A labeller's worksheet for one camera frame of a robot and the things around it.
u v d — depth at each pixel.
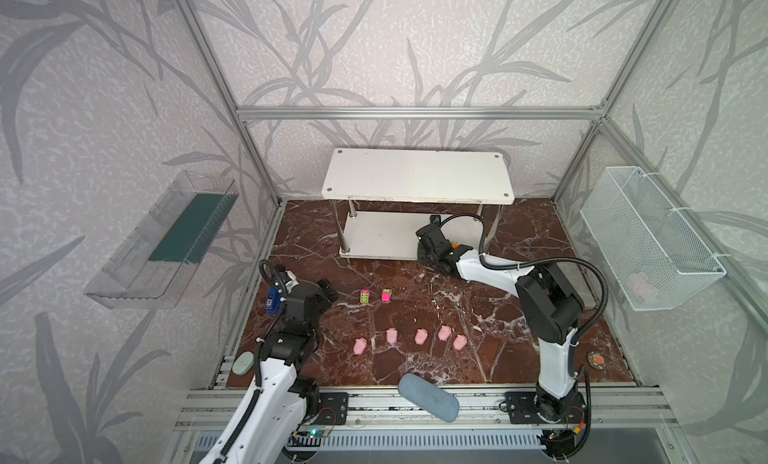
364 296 0.91
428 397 0.73
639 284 0.74
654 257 0.63
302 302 0.59
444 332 0.85
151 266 0.63
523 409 0.73
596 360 0.81
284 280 0.69
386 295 0.91
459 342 0.83
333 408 0.73
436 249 0.74
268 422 0.48
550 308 0.51
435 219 0.85
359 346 0.82
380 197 0.75
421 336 0.84
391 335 0.84
